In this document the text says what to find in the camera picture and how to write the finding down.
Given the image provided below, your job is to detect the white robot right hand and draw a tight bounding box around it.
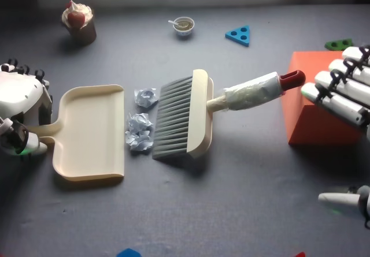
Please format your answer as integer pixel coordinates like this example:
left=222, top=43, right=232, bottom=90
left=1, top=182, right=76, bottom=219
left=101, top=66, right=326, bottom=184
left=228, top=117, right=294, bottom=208
left=300, top=45, right=370, bottom=230

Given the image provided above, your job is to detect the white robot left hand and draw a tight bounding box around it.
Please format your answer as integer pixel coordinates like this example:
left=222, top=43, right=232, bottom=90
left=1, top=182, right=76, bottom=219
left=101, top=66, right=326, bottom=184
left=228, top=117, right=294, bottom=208
left=0, top=57, right=54, bottom=157

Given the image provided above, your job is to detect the cream plastic dustpan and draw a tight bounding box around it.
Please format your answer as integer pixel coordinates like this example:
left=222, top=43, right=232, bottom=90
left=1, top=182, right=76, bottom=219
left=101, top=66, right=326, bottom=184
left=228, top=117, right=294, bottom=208
left=27, top=84, right=125, bottom=182

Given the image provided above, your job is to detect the white paper ball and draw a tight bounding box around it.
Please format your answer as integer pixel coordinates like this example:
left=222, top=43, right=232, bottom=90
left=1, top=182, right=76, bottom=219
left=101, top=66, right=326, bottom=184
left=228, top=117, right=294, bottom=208
left=125, top=112, right=155, bottom=133
left=124, top=129, right=154, bottom=154
left=134, top=88, right=160, bottom=110

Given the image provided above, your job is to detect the large orange block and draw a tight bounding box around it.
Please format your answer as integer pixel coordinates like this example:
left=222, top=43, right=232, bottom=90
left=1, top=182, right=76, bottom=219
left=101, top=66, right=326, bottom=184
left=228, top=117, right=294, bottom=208
left=282, top=51, right=364, bottom=146

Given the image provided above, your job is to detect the green triangle block with holes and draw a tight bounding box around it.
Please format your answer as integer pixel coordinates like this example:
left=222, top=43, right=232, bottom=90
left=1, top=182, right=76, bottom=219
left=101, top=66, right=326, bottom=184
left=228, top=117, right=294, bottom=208
left=324, top=38, right=354, bottom=51

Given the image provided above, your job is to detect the toy cupcake with strawberry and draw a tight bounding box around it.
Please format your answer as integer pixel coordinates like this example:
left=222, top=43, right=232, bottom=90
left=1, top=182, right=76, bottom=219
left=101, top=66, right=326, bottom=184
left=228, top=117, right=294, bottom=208
left=61, top=0, right=98, bottom=46

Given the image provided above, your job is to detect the blue triangle block with holes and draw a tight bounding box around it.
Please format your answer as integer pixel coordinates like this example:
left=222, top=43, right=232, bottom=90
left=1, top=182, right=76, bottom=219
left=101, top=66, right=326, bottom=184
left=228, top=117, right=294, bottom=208
left=225, top=24, right=251, bottom=48

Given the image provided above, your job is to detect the grey table cloth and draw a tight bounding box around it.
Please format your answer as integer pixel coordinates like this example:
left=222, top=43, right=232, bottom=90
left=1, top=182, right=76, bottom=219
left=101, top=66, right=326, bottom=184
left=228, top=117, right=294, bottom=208
left=0, top=4, right=370, bottom=257

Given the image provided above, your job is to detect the small toy food cup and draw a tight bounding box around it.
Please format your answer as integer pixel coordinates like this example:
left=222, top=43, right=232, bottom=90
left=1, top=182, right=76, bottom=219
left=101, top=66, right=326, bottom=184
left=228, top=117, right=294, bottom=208
left=174, top=16, right=195, bottom=40

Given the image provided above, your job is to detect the small blue block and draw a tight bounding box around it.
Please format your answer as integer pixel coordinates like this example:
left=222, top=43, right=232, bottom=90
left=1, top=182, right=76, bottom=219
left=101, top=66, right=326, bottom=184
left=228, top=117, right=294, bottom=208
left=116, top=247, right=142, bottom=257

